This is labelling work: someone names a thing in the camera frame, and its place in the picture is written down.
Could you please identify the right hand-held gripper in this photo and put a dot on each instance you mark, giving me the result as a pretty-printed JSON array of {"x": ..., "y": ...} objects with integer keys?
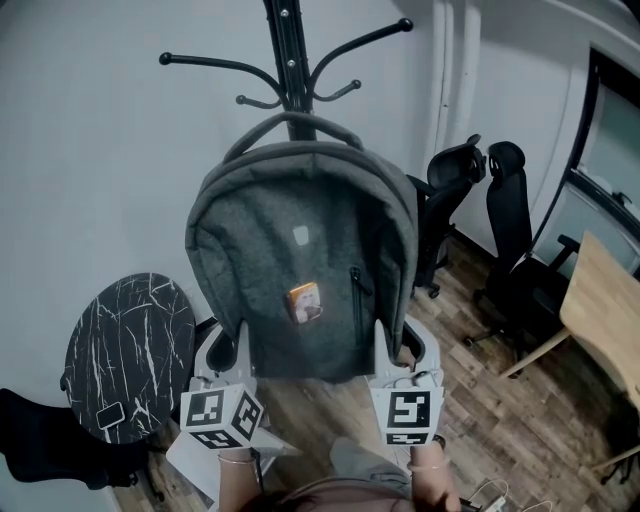
[{"x": 407, "y": 410}]

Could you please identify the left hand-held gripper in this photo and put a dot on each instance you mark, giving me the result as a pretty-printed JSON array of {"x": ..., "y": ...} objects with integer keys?
[{"x": 220, "y": 411}]

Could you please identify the grey backpack bag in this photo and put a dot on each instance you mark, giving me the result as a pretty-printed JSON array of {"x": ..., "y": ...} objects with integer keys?
[{"x": 280, "y": 280}]

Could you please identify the black metal coat rack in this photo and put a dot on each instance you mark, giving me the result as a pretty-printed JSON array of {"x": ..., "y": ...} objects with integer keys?
[{"x": 289, "y": 55}]

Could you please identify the person's left forearm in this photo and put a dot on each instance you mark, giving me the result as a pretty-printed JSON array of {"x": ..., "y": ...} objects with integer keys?
[{"x": 237, "y": 475}]

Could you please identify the person's right forearm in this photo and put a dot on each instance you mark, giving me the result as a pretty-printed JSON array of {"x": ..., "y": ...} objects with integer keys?
[{"x": 430, "y": 485}]

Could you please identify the orange picture badge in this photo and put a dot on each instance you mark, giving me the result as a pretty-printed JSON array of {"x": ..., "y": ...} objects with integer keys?
[{"x": 304, "y": 301}]

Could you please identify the round black marble side table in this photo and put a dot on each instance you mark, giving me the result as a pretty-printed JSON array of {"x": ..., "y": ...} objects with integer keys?
[{"x": 130, "y": 350}]

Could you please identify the black high-back office chair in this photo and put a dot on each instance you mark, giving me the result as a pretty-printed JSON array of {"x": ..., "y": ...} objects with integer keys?
[{"x": 520, "y": 280}]

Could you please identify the black smartphone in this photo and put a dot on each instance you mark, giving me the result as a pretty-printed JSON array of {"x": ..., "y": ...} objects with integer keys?
[{"x": 110, "y": 416}]

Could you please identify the person's clothed torso and legs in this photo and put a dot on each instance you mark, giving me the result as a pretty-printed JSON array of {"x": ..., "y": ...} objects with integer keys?
[{"x": 360, "y": 480}]

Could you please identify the black mesh office chair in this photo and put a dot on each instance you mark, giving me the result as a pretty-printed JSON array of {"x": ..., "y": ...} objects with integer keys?
[{"x": 445, "y": 200}]

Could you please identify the white charger block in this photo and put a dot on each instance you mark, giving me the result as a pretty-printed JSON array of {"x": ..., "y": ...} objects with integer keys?
[{"x": 492, "y": 505}]

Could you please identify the light wooden table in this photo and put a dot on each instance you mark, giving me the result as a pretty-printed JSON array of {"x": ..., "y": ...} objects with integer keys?
[{"x": 605, "y": 310}]

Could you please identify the black fabric chair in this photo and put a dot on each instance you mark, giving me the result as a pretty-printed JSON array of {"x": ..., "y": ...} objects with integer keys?
[{"x": 50, "y": 450}]

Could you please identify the black framed glass door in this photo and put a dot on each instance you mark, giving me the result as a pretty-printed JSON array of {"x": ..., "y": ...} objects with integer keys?
[{"x": 610, "y": 150}]

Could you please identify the white wall pipe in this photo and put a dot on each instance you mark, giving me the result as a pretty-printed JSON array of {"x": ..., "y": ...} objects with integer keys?
[{"x": 452, "y": 75}]

